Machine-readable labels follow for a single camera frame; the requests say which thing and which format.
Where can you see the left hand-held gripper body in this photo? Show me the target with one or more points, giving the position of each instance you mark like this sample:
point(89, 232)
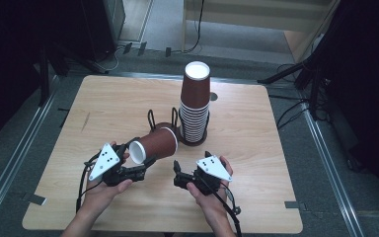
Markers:
point(105, 161)

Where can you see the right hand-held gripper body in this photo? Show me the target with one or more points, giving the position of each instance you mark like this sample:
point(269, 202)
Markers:
point(213, 168)

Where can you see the brown paper cup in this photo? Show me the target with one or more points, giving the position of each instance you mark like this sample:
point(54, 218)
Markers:
point(158, 144)

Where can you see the stack of brown paper cups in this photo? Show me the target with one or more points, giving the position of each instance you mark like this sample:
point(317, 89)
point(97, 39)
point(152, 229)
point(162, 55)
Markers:
point(195, 98)

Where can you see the person's left hand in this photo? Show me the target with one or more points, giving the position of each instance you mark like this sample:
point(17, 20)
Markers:
point(102, 196)

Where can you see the person's right hand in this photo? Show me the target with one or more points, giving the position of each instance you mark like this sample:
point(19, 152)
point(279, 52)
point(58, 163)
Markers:
point(212, 205)

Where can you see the round table grommet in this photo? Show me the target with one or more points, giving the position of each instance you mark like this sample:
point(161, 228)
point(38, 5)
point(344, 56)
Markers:
point(214, 96)

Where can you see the grey tape strip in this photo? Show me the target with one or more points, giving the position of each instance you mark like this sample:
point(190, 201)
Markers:
point(294, 205)
point(34, 198)

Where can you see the black metal stand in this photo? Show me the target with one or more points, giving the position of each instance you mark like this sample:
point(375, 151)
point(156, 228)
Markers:
point(44, 75)
point(312, 82)

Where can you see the black cabinet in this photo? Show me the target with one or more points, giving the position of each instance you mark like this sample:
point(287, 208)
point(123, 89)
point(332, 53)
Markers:
point(102, 26)

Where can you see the dark curtain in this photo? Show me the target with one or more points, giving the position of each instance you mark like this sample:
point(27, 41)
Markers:
point(368, 82)
point(6, 65)

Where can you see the light wooden panel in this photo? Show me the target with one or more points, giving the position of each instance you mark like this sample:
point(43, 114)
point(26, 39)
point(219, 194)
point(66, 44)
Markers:
point(260, 13)

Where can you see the aluminium floor rail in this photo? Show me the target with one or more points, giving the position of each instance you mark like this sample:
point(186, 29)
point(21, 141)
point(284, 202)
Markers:
point(332, 171)
point(16, 158)

